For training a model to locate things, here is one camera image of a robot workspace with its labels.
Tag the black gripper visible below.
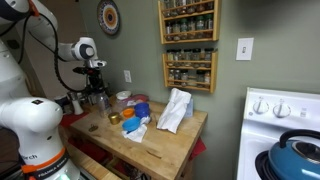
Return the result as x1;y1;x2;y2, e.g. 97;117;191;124
85;68;104;95

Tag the clear plastic nut container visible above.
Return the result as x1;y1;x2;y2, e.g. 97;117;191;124
96;91;112;118

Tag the clear container white lid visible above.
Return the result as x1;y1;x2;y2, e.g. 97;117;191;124
114;90;133;113

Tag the white pepper mill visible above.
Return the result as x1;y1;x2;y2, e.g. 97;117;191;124
66;90;85;116

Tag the dark ceramic mug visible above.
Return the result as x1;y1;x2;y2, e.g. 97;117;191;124
54;95;73;115

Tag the red ribbed silicone mat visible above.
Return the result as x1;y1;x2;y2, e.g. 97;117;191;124
59;111;90;129

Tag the pink plastic bag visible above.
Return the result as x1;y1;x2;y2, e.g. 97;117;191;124
126;93;150;108

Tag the light blue plastic bowl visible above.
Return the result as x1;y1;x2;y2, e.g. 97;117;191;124
121;116;142;133

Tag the dark blue plastic cup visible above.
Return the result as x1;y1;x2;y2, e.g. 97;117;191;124
133;101;151;119

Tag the wooden slatted chair back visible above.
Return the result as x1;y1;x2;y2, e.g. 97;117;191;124
24;71;46;99

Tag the red fabric item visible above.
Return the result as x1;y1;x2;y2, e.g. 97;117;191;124
68;136;111;164

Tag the large white cloth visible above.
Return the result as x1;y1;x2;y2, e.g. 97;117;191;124
156;87;193;135

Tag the wooden butcher block cart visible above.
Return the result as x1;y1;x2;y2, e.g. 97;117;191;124
58;96;209;180

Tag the red hanging cloth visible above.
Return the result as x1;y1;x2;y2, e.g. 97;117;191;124
189;137;208;162

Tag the white stove knob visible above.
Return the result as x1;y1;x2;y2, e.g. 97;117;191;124
252;97;270;115
272;99;292;119

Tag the white kitchen stove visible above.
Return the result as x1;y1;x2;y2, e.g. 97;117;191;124
236;87;320;180

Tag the black stove burner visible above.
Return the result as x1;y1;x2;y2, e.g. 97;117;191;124
254;149;278;180

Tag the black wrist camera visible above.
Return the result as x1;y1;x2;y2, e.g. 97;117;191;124
72;66;91;75

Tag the white wall outlet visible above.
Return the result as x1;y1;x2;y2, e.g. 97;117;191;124
123;69;133;84

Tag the patterned decorative wall plate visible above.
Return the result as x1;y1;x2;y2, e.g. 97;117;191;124
96;0;121;37

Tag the wooden wall spice rack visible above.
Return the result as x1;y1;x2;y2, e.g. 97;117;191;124
157;0;221;45
161;50;219;94

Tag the white light switch plate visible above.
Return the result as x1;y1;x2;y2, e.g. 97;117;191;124
235;37;255;62

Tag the blue kettle black handle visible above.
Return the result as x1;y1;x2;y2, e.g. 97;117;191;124
268;129;320;180

